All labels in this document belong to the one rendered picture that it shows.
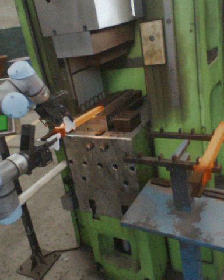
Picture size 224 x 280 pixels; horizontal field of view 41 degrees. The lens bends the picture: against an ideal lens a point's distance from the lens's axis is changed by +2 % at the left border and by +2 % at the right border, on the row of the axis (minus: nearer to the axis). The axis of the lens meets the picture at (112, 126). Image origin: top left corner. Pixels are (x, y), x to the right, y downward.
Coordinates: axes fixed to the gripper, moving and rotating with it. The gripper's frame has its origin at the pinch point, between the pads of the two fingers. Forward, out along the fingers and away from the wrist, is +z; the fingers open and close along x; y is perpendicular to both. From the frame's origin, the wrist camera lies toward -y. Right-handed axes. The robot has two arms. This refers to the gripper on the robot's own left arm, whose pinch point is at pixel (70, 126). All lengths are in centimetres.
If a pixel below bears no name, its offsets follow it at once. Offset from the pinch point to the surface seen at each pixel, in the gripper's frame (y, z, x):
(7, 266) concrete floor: 50, 87, -78
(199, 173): 21, -10, 59
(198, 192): 26, -8, 59
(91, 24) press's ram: -32.9, -24.9, 9.7
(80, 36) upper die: -31.0, -21.6, 2.9
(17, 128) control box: -2.0, 6.1, -38.0
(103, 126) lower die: -10.9, 13.8, 5.6
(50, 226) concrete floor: 16, 107, -75
